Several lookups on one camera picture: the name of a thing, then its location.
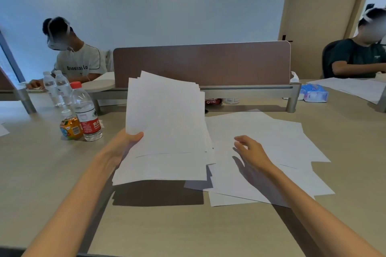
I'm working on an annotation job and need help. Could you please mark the spread pile of white papers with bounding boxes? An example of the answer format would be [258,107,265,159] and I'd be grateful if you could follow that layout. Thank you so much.
[184,109,335,208]

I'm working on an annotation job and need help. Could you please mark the blue tissue pack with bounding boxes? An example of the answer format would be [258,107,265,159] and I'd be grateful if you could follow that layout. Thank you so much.
[299,84,329,103]

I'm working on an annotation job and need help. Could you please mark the red-capped water bottle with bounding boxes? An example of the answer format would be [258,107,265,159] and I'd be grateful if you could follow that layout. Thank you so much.
[70,82,103,142]

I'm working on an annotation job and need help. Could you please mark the person's left hand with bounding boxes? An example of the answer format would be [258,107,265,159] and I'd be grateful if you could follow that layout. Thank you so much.
[102,129,144,173]

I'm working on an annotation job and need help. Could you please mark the brown desk divider panel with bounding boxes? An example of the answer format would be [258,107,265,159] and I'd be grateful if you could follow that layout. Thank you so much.
[113,41,291,89]

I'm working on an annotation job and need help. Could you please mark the white headset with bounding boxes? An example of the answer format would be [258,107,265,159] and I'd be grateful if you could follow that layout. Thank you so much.
[362,7,386,25]
[46,17,75,52]

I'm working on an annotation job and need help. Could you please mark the beige door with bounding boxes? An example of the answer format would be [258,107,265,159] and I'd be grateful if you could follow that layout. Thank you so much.
[277,0,379,80]

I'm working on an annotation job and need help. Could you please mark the stack of white sheets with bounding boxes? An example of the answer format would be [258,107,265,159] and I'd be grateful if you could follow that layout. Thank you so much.
[112,71,215,186]

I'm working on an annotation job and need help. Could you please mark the small orange juice bottle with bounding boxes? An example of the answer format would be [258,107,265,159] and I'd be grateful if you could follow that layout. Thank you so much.
[60,109,84,141]

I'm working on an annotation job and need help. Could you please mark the grey metal divider frame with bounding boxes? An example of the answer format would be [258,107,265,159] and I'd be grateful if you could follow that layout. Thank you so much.
[0,67,37,115]
[89,83,302,114]

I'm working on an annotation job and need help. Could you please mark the person's right hand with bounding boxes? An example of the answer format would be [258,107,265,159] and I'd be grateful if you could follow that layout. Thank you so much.
[234,135,275,173]

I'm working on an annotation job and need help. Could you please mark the clear water bottle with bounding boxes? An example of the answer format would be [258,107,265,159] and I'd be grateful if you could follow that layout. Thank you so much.
[54,70,73,106]
[43,71,62,107]

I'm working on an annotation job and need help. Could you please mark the black office chair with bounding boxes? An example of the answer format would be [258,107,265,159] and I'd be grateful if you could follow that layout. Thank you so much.
[321,41,340,79]

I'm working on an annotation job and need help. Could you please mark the person's left forearm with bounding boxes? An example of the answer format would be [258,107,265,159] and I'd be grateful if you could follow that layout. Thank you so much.
[23,151,117,257]

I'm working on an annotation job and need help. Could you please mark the person's right forearm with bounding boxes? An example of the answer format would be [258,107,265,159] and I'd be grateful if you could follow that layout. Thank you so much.
[256,163,384,257]

